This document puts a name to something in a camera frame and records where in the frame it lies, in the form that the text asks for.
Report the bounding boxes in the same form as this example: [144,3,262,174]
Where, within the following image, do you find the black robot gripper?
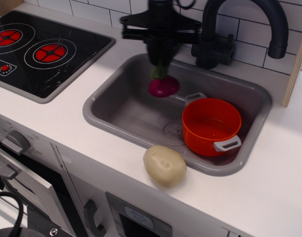
[120,0,202,66]

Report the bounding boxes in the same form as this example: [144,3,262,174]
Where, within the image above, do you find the purple toy beet green leaves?
[148,62,180,98]

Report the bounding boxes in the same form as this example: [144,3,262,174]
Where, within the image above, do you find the grey plastic sink basin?
[83,54,272,176]

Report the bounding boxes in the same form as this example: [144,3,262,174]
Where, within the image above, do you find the dark grey toy faucet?
[191,0,289,69]

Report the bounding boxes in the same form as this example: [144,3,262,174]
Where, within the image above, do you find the beige toy potato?
[143,145,187,188]

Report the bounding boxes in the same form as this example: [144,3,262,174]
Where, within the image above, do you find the black toy stove top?
[0,11,116,104]

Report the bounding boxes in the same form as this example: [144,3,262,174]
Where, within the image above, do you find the light wooden side panel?
[282,0,302,108]

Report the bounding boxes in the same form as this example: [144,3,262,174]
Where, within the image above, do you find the grey oven knob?
[1,130,31,155]

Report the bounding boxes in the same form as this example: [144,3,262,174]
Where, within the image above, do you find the toy oven door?
[0,148,76,236]

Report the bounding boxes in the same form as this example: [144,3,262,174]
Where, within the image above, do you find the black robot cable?
[174,0,197,10]

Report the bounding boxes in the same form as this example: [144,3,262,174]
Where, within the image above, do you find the orange toy pot grey handles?
[182,92,242,157]

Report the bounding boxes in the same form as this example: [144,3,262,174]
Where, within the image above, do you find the grey cabinet door handle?
[84,199,106,237]

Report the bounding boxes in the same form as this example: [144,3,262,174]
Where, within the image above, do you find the grey oven door handle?
[0,163,18,180]

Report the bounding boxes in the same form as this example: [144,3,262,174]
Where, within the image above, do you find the black braided cable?
[0,191,24,237]

